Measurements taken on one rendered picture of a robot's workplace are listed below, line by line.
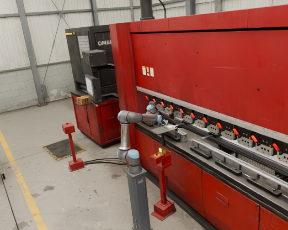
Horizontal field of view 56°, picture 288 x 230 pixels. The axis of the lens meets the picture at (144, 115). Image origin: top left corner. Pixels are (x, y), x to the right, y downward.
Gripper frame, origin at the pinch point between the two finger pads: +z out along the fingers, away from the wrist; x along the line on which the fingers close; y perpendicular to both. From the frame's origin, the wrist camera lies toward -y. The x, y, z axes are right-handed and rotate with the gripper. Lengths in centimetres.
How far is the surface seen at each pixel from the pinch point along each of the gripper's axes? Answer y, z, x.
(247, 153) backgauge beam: 18, 30, -99
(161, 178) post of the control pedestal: -55, 26, -25
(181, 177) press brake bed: -39, 41, -35
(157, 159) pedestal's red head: -40.5, 3.4, -24.2
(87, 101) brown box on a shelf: -32, -24, 197
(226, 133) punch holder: 17, -8, -96
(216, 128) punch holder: 17, -10, -84
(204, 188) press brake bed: -35, 35, -76
